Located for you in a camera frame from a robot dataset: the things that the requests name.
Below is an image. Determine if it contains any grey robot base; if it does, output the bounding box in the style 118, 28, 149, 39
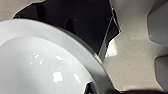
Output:
13, 0, 121, 63

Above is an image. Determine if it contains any grey trash bin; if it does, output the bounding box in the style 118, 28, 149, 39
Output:
154, 54, 168, 92

